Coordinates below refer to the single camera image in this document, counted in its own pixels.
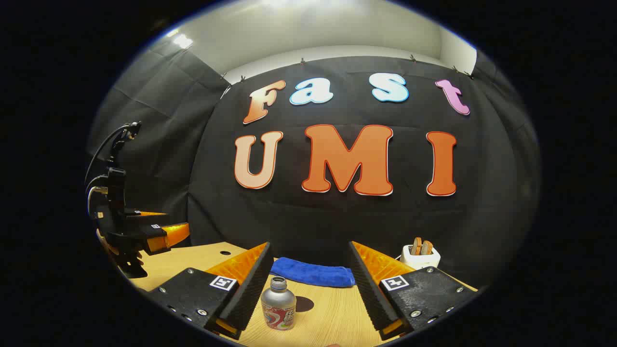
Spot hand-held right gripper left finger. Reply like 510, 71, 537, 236
147, 241, 274, 340

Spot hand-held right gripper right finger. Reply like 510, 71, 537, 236
348, 241, 479, 340

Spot ceiling light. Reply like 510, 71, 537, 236
166, 30, 193, 50

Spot blue towel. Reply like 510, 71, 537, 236
270, 257, 356, 288

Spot white toaster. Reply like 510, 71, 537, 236
400, 244, 441, 270

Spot silver water bottle red label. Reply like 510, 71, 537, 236
261, 277, 297, 331

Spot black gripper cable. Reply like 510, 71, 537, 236
85, 123, 140, 186

